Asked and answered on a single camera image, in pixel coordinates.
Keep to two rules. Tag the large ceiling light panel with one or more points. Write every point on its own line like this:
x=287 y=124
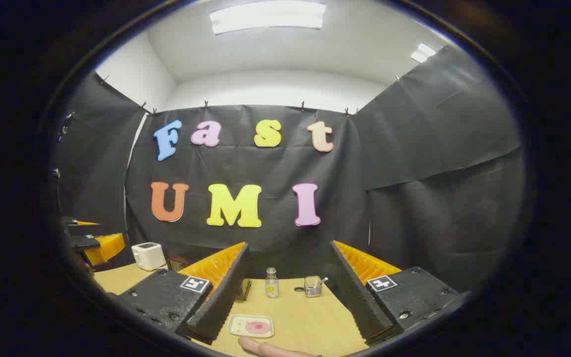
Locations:
x=268 y=16

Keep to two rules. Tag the white square plate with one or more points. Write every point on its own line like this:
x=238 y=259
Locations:
x=238 y=325

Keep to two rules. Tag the white toaster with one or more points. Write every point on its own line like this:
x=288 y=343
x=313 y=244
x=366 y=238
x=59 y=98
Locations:
x=147 y=257

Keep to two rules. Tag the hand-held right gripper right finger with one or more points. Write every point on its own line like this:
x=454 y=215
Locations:
x=352 y=292

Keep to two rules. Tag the small ceiling light panel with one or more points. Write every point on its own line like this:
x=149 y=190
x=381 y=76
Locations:
x=423 y=52

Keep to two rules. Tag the black backdrop cloth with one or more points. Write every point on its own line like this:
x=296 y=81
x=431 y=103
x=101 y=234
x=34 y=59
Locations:
x=265 y=168

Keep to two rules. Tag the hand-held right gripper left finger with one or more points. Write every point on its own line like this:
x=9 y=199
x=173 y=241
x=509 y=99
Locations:
x=226 y=292

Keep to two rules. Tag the pink round food slice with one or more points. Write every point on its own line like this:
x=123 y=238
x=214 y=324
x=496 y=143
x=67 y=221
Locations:
x=257 y=327

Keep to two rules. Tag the metal mesh utensil holder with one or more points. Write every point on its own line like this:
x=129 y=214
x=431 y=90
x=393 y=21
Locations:
x=312 y=287

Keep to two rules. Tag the clear bottle with yellow label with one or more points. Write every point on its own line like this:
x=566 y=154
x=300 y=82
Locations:
x=271 y=286

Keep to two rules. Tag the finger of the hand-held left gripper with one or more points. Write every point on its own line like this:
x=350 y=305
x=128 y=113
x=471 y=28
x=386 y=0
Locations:
x=75 y=229
x=85 y=243

